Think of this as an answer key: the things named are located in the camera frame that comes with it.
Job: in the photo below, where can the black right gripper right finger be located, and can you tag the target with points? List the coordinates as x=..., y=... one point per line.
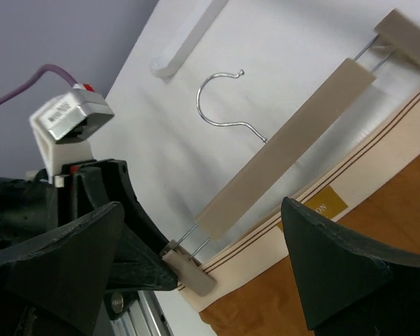
x=349, y=283

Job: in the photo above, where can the white metal clothes rack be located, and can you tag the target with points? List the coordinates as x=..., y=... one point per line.
x=186, y=38

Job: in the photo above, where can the aluminium mounting rail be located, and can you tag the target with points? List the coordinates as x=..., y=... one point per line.
x=136, y=313

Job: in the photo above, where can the brown boxer underwear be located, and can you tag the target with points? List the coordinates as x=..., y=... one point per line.
x=375, y=190

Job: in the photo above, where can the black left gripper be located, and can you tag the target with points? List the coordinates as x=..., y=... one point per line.
x=31, y=207

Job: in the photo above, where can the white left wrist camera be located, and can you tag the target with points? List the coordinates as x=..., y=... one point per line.
x=63, y=125

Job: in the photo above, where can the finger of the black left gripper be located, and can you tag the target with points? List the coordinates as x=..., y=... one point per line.
x=137, y=265

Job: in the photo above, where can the wooden clip hanger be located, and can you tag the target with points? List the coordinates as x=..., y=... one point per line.
x=335, y=95

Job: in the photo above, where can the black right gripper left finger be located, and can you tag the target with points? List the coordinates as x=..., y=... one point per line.
x=53, y=284

